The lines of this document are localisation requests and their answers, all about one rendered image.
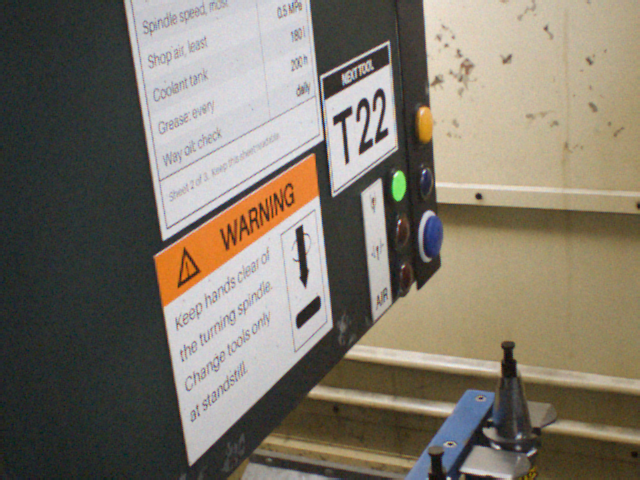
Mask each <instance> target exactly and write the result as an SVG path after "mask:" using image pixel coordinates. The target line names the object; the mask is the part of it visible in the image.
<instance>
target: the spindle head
mask: <svg viewBox="0 0 640 480"><path fill-rule="evenodd" d="M309 6H310V16H311V27H312V37H313V47H315V57H316V68H317V79H318V76H319V75H321V74H323V73H325V72H327V71H329V70H331V69H334V68H336V67H338V66H340V65H342V64H343V63H345V62H347V61H349V60H352V59H354V57H356V56H358V55H360V54H362V53H364V52H366V51H369V50H371V49H373V48H375V47H376V46H378V45H380V44H382V43H384V42H387V41H389V42H390V55H391V69H392V83H393V97H394V110H395V124H396V138H397V149H396V150H395V152H393V153H392V154H391V155H389V156H388V157H387V158H385V159H383V160H382V161H380V162H379V163H378V164H376V165H375V166H374V167H372V168H371V170H370V171H368V172H366V173H365V174H363V175H362V176H361V177H359V178H358V179H357V180H355V181H354V182H353V183H351V184H350V185H347V186H346V188H345V189H343V190H342V191H341V192H339V193H338V194H337V195H335V196H334V197H330V192H329V182H328V172H327V161H326V150H325V140H324V130H323V140H322V141H321V142H319V143H317V144H316V145H313V146H312V147H310V148H308V149H307V150H305V152H304V153H302V154H301V155H299V156H296V157H295V158H293V159H292V160H290V161H289V162H287V163H285V164H284V165H282V166H281V167H278V168H276V170H275V171H273V172H272V173H270V174H269V175H267V176H265V177H264V178H261V179H260V180H258V181H256V182H255V183H253V184H252V185H250V187H249V188H247V189H244V190H243V191H241V192H240V193H238V194H237V195H235V196H233V197H232V198H230V199H229V200H226V201H224V202H223V203H221V205H220V206H218V207H217V208H215V209H213V210H212V211H209V212H208V213H206V214H205V215H203V216H201V217H200V218H198V219H197V220H195V221H193V223H191V224H189V225H188V226H186V227H185V228H183V229H181V230H180V231H178V232H177V233H175V234H172V235H171V236H169V237H168V238H166V240H165V241H162V238H161V232H160V226H159V219H158V213H157V206H156V199H154V193H153V187H152V180H151V174H150V167H149V160H148V154H147V147H146V141H145V135H144V127H143V121H142V115H141V108H140V102H139V96H138V89H137V82H136V76H135V69H134V63H133V57H132V50H131V43H130V37H128V32H129V31H127V24H126V18H125V12H124V4H123V0H0V480H227V479H228V478H229V476H230V475H231V474H232V473H233V472H234V471H235V470H236V469H237V468H238V467H239V466H240V465H241V464H242V462H244V461H245V460H246V459H247V458H248V456H249V455H250V454H251V453H252V452H253V451H254V450H255V449H256V448H257V447H258V446H259V445H260V444H262V443H263V441H264V440H265V439H266V437H267V436H268V435H269V434H270V433H271V432H272V431H273V430H274V429H275V428H276V427H277V426H278V425H280V424H281V423H282V422H283V420H284V418H285V417H286V416H287V415H288V414H289V413H290V412H291V411H292V410H293V409H294V408H295V407H296V406H298V405H299V404H300V403H301V402H302V401H303V398H304V397H305V396H306V395H307V394H308V393H309V392H310V391H311V390H312V389H313V388H314V387H316V386H317V385H318V384H319V383H320V381H321V380H322V379H323V378H324V376H325V375H326V374H327V373H328V372H329V371H330V370H331V369H333V368H334V367H335V366H336V365H337V363H338V362H339V361H340V360H341V359H342V358H343V357H344V355H345V354H346V353H347V352H348V351H350V350H351V349H352V348H353V347H354V345H355V344H356V343H357V342H358V341H359V340H360V339H361V338H362V337H363V336H364V334H365V333H366V332H368V331H369V330H370V329H371V327H372V326H373V325H374V324H375V323H376V322H377V321H378V320H379V319H380V318H381V317H382V316H383V315H385V313H386V312H387V311H388V309H389V308H390V307H391V306H392V305H393V304H394V303H395V302H396V301H397V300H398V299H399V298H400V297H398V296H397V295H396V294H395V291H394V287H393V273H394V268H395V265H396V263H397V261H398V260H399V259H400V258H403V256H405V258H408V259H409V260H410V262H411V264H412V269H413V279H412V284H413V283H414V282H415V281H416V280H415V265H414V251H413V237H412V223H411V209H410V195H409V180H408V166H407V153H406V138H405V124H404V109H403V101H401V86H400V72H399V59H398V44H397V30H396V16H395V0H309ZM318 88H319V79H318ZM319 99H320V88H319ZM320 109H321V99H320ZM321 120H322V109H321ZM322 129H323V120H322ZM312 154H314V160H316V170H317V180H318V190H319V200H320V210H321V220H322V230H323V241H324V250H325V260H326V270H327V280H328V290H329V300H330V311H331V320H333V327H331V329H330V330H329V331H328V332H327V333H326V334H325V335H324V336H323V337H322V338H321V339H320V340H319V341H318V342H317V343H316V344H314V345H313V347H312V348H311V349H310V350H309V351H308V352H307V353H306V354H305V355H304V356H303V357H302V358H301V359H300V360H298V361H296V362H295V363H294V365H293V366H292V367H291V368H290V369H289V370H288V371H287V372H286V373H285V374H284V375H283V376H282V377H281V378H279V379H278V380H277V381H276V383H275V384H274V385H273V386H272V387H271V388H270V389H269V390H268V391H267V392H266V393H265V394H264V395H263V396H261V397H260V398H259V399H258V400H257V402H256V403H255V404H254V405H253V406H252V407H251V408H250V409H248V410H247V411H246V412H245V413H243V414H242V415H241V416H240V417H239V418H238V419H237V421H236V422H235V423H234V424H233V425H232V426H231V427H230V428H229V429H228V430H227V431H226V432H224V433H223V434H222V435H221V436H220V437H219V438H218V440H217V441H216V442H215V443H214V444H213V445H212V446H211V447H210V448H209V449H208V450H206V451H205V452H204V453H203V454H202V455H201V456H199V457H198V458H197V460H196V461H195V462H194V463H193V464H192V465H191V466H189V463H187V456H186V450H185V444H184V437H183V431H182V425H181V418H180V412H179V406H178V399H177V393H176V387H175V380H174V374H173V368H171V361H170V355H169V349H168V342H167V336H166V329H165V323H164V317H163V309H162V303H161V297H160V290H159V284H158V278H157V271H156V265H154V259H153V256H154V255H157V254H158V253H160V252H161V251H163V250H164V249H166V248H167V247H169V246H171V245H172V244H175V243H176V242H178V241H179V240H181V238H182V237H184V236H185V235H187V234H189V233H190V232H193V231H194V230H196V229H197V228H199V227H200V226H202V225H204V224H205V223H207V221H208V220H211V219H212V218H214V217H215V216H217V215H218V214H220V213H222V212H223V211H225V210H226V209H229V208H230V207H232V206H233V205H235V203H236V202H238V201H240V200H241V199H243V198H244V197H247V196H248V195H250V194H251V193H253V192H255V191H256V190H258V189H259V188H261V187H262V185H265V184H266V183H268V182H269V181H271V180H273V179H274V178H276V177H277V176H279V175H281V174H283V173H284V172H286V171H287V170H289V168H291V167H292V166H294V165H295V164H298V163H299V162H301V161H302V160H304V159H306V158H307V157H309V156H310V155H312ZM395 164H398V165H400V166H401V167H403V170H404V172H405V175H406V192H405V197H404V199H403V201H402V203H400V205H399V206H398V207H392V206H391V205H390V203H389V202H388V200H387V196H386V179H387V175H388V172H389V170H390V168H391V167H392V166H393V165H395ZM378 179H381V184H382V197H383V210H385V221H386V234H387V247H388V260H389V272H390V285H391V298H392V305H391V306H390V307H389V308H388V309H387V311H386V312H385V313H383V314H382V315H381V316H380V317H379V318H378V319H377V320H376V321H375V322H373V323H372V316H371V304H370V292H369V281H368V269H366V258H365V246H364V234H363V223H362V212H361V200H360V194H361V193H362V192H363V191H365V190H366V189H368V188H369V186H371V185H372V184H373V183H375V182H376V181H377V180H378ZM397 212H404V213H405V214H406V215H407V217H408V220H409V239H408V244H407V246H406V248H405V249H404V250H403V251H402V252H394V251H393V249H392V248H391V245H390V238H389V231H390V225H391V220H392V218H393V216H394V215H395V213H397Z"/></svg>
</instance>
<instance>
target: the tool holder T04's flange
mask: <svg viewBox="0 0 640 480"><path fill-rule="evenodd" d="M491 421H492V417H490V418H489V419H487V420H486V423H487V428H483V438H484V441H485V443H483V446H484V447H487V448H495V449H500V450H506V451H514V452H521V453H525V455H526V457H527V459H528V461H529V459H532V458H534V457H536V456H537V455H538V450H537V449H535V448H534V447H541V440H540V438H539V436H540V435H541V427H540V424H539V423H538V421H537V420H536V419H535V418H533V417H531V421H532V431H531V432H530V433H528V434H526V435H524V436H522V437H517V438H506V437H501V436H498V435H496V434H495V433H494V432H493V431H491Z"/></svg>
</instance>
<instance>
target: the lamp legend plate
mask: <svg viewBox="0 0 640 480"><path fill-rule="evenodd" d="M360 200H361V212H362V223H363V234H364V246H365V258H366V269H368V281H369V292H370V304H371V316H372V323H373V322H375V321H376V320H377V319H378V318H379V317H380V316H381V315H382V314H383V313H385V312H386V311H387V309H388V308H389V307H390V306H391V305H392V298H391V285H390V272H389V260H388V247H387V234H386V221H385V210H383V197H382V184H381V179H378V180H377V181H376V182H375V183H373V184H372V185H371V186H369V188H368V189H366V190H365V191H363V192H362V193H361V194H360Z"/></svg>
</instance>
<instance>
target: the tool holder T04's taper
mask: <svg viewBox="0 0 640 480"><path fill-rule="evenodd" d="M491 431H493V432H494V433H495V434H496V435H498V436H501V437H506V438H517V437H522V436H524V435H526V434H528V433H530V432H531V431H532V421H531V416H530V411H529V406H527V401H526V396H525V391H524V386H523V380H522V376H521V372H520V371H519V370H518V369H517V375H515V376H512V377H506V376H503V375H501V370H499V371H498V373H497V380H496V390H495V399H494V408H493V417H492V421H491Z"/></svg>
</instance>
